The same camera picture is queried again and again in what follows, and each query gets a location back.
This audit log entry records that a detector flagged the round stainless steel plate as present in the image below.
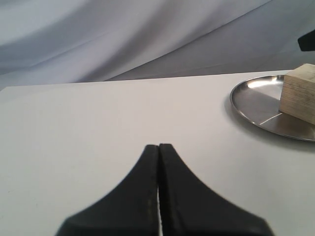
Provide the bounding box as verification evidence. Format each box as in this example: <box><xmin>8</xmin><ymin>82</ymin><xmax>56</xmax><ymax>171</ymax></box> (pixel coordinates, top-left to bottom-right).
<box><xmin>229</xmin><ymin>75</ymin><xmax>315</xmax><ymax>142</ymax></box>

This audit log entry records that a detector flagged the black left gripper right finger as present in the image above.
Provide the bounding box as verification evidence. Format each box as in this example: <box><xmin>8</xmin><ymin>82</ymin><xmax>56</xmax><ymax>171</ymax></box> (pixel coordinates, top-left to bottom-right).
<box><xmin>158</xmin><ymin>144</ymin><xmax>273</xmax><ymax>236</ymax></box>

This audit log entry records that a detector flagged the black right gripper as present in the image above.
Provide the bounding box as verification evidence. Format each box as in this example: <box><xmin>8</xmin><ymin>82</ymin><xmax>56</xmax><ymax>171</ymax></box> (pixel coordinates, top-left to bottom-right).
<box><xmin>298</xmin><ymin>30</ymin><xmax>315</xmax><ymax>52</ymax></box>

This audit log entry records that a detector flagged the grey fabric backdrop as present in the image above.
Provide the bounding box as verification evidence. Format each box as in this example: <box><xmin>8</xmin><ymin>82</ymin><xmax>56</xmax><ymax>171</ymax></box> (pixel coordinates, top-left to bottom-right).
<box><xmin>0</xmin><ymin>0</ymin><xmax>315</xmax><ymax>88</ymax></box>

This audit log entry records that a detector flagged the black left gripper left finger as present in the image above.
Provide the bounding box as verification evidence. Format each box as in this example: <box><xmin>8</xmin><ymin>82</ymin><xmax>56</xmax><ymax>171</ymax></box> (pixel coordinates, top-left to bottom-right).
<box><xmin>57</xmin><ymin>145</ymin><xmax>158</xmax><ymax>236</ymax></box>

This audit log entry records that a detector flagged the light wooden cube block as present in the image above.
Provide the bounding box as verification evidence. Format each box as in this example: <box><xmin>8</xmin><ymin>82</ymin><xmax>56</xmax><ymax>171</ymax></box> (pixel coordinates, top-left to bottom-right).
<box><xmin>279</xmin><ymin>63</ymin><xmax>315</xmax><ymax>124</ymax></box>

